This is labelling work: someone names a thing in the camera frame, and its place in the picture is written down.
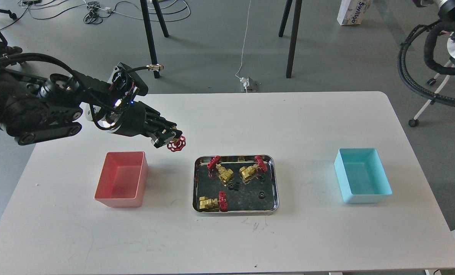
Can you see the brass valve red handle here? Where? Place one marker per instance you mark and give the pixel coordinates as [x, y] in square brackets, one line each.
[176, 145]

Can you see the brass valve top left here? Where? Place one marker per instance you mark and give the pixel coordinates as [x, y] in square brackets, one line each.
[215, 168]

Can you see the pink plastic box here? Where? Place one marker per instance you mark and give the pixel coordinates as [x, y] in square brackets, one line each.
[122, 180]

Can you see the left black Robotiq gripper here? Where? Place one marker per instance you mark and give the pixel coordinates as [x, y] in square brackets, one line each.
[140, 119]

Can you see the white cardboard box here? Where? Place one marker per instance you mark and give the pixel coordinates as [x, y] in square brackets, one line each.
[352, 12]

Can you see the brass valve top right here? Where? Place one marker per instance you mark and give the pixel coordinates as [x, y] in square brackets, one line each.
[248, 173]

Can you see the light blue plastic box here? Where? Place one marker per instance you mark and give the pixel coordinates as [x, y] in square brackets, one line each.
[361, 176]

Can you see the black cable bundle floor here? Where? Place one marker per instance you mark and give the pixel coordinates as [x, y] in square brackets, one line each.
[93, 16]

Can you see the white chair base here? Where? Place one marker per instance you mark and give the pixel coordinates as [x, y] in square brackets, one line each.
[414, 122]

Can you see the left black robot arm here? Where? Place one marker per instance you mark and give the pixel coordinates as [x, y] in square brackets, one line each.
[41, 99]

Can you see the stainless steel tray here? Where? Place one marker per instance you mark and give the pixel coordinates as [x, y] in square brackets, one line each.
[243, 201]

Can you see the white power adapter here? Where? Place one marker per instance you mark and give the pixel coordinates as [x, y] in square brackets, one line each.
[248, 84]

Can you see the black table leg right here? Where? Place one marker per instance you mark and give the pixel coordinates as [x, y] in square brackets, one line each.
[294, 31]

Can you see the brass valve bottom left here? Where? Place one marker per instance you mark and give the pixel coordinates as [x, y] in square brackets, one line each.
[210, 204]

